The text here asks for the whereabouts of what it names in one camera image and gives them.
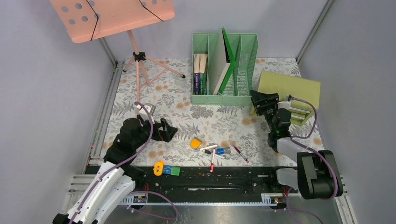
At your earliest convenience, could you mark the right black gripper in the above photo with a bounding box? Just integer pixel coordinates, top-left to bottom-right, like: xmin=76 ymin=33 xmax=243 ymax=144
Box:
xmin=250 ymin=90 xmax=281 ymax=133

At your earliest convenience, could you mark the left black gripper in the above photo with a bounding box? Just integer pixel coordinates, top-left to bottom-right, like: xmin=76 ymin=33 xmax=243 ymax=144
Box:
xmin=134 ymin=116 xmax=178 ymax=149

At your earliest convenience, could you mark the olive green drawer box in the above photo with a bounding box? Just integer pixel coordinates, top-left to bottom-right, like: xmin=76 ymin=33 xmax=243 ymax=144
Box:
xmin=257 ymin=71 xmax=321 ymax=126

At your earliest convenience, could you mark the yellow blue green toy block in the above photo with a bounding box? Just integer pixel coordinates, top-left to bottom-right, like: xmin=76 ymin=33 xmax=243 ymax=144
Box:
xmin=153 ymin=161 xmax=181 ymax=176

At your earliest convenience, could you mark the green file organizer rack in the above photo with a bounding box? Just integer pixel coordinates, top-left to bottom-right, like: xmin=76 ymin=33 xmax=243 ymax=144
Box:
xmin=191 ymin=33 xmax=258 ymax=106

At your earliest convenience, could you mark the treehouse paperback book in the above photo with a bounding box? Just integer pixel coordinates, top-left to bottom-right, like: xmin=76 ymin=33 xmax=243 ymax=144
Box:
xmin=199 ymin=54 xmax=208 ymax=95

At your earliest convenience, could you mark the purple paperback book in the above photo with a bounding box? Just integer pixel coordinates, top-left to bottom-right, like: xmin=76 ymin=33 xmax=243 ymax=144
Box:
xmin=193 ymin=54 xmax=200 ymax=95

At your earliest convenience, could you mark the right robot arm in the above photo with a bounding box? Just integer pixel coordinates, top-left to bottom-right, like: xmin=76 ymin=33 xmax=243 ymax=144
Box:
xmin=250 ymin=90 xmax=344 ymax=200

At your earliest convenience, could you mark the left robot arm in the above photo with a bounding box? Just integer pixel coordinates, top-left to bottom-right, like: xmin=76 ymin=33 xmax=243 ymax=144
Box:
xmin=52 ymin=116 xmax=178 ymax=224

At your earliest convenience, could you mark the yellow grey eraser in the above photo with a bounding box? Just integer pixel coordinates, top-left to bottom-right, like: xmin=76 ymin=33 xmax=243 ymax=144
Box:
xmin=190 ymin=137 xmax=202 ymax=149

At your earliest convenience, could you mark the black white marker pen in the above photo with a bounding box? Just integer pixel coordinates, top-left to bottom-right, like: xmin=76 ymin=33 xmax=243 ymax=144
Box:
xmin=204 ymin=149 xmax=226 ymax=160

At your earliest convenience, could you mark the red white marker pen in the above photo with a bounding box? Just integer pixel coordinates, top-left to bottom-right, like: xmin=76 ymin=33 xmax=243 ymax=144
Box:
xmin=210 ymin=148 xmax=216 ymax=173

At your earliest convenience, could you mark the blue grey glue stick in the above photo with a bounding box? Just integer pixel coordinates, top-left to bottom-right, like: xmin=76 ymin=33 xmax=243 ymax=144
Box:
xmin=216 ymin=147 xmax=231 ymax=155

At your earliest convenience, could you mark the pink music stand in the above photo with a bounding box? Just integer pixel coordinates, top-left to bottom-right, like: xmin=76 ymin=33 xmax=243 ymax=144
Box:
xmin=51 ymin=0 xmax=185 ymax=101

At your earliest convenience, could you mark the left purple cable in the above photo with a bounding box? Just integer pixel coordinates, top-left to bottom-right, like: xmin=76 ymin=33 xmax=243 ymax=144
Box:
xmin=68 ymin=101 xmax=181 ymax=224

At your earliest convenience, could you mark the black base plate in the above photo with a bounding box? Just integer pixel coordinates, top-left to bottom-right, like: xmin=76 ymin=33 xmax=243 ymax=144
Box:
xmin=122 ymin=167 xmax=299 ymax=204

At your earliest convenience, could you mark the aluminium frame rail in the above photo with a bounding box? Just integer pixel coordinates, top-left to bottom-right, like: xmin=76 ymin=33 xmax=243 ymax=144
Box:
xmin=61 ymin=61 xmax=125 ymax=214

